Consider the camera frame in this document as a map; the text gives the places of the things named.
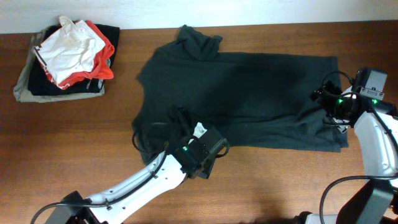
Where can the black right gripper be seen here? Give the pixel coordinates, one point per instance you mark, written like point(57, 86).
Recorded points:
point(334, 91)

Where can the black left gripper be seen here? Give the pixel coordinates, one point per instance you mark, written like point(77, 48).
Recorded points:
point(206, 173)

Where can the dark green t-shirt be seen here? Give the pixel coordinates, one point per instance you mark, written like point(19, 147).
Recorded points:
point(260, 100)

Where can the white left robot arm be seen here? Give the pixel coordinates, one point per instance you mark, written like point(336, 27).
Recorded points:
point(186, 159)

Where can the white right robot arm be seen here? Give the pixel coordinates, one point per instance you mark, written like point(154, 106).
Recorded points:
point(375, 124)

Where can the red folded garment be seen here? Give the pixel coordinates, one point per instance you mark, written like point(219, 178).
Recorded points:
point(78, 52)

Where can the white folded garment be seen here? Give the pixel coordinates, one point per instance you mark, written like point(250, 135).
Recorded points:
point(70, 49)

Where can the black folded garment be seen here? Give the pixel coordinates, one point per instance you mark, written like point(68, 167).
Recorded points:
point(39, 83)

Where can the grey folded garment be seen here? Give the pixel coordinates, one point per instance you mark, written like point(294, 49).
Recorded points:
point(20, 91)

